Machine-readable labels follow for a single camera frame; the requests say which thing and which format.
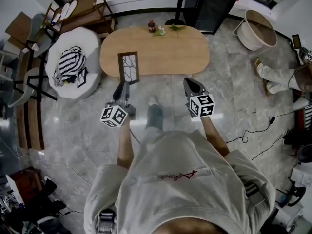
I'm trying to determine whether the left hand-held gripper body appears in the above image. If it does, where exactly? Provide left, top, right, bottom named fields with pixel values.
left=100, top=89, right=137, bottom=129

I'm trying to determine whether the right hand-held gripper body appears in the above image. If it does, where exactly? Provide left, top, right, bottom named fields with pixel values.
left=185, top=88, right=217, bottom=119

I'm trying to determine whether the dark brown picture frame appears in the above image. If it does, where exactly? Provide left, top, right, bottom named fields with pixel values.
left=117, top=51, right=141, bottom=85

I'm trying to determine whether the person's right forearm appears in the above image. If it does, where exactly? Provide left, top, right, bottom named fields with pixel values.
left=200, top=116, right=231, bottom=159

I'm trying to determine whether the person's left forearm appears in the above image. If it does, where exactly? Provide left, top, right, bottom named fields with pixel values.
left=117, top=120, right=135, bottom=168

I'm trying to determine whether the oval wooden table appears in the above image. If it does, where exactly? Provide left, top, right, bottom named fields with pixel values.
left=99, top=25, right=211, bottom=78

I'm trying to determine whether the person's leg in grey trousers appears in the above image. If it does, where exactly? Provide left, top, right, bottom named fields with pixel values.
left=144, top=103, right=164, bottom=132

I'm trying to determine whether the white round armchair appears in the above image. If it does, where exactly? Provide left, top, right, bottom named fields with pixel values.
left=45, top=26, right=103, bottom=99

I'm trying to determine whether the black white striped cushion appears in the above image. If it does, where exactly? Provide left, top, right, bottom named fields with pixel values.
left=52, top=46, right=87, bottom=87

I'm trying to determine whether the green leaf sprig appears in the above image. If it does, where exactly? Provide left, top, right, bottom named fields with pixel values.
left=168, top=23, right=186, bottom=38

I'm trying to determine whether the white flower bunch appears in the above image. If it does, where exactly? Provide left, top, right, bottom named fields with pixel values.
left=153, top=25, right=169, bottom=37

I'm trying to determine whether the black stand with round base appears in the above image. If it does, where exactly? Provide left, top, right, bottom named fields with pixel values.
left=164, top=0, right=188, bottom=26

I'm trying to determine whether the black framed glass cabinet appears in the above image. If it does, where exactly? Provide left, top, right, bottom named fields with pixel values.
left=194, top=0, right=247, bottom=36

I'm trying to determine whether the person's light grey shirt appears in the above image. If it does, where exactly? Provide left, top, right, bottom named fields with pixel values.
left=83, top=130, right=276, bottom=234

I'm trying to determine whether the wooden shelf rack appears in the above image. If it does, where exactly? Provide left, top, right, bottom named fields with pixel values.
left=42, top=0, right=118, bottom=38

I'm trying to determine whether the wooden slatted bench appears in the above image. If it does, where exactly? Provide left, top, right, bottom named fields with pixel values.
left=15, top=57, right=46, bottom=151

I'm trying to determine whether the grey plastic chair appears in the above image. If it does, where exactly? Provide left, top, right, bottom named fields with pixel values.
left=6, top=67, right=47, bottom=108
left=29, top=13, right=54, bottom=58

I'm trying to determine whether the white slipper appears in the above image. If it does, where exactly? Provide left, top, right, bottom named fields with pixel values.
left=59, top=2, right=71, bottom=20
left=66, top=0, right=78, bottom=17

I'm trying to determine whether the grey waist-worn device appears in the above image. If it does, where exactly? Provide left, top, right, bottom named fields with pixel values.
left=97, top=209, right=117, bottom=234

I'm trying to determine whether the cardboard box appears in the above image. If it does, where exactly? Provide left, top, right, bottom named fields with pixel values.
left=4, top=11, right=33, bottom=51

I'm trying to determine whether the black swivel chair base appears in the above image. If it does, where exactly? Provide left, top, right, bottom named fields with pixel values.
left=277, top=176, right=307, bottom=208

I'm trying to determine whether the small black picture frame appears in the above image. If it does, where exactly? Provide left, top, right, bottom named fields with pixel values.
left=77, top=67, right=88, bottom=89

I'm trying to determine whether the black floor cable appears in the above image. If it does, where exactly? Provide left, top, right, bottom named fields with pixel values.
left=225, top=109, right=297, bottom=161

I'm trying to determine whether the white wire basket side table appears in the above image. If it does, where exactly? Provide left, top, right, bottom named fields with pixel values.
left=232, top=8, right=279, bottom=56

